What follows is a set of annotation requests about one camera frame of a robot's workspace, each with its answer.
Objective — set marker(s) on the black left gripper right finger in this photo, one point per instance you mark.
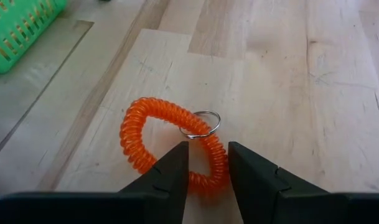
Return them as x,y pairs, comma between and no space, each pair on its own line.
257,189

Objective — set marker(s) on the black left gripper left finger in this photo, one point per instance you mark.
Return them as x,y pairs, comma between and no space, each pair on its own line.
164,196

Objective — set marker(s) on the orange spiral wrist coil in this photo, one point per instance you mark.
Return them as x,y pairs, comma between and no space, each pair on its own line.
130,137

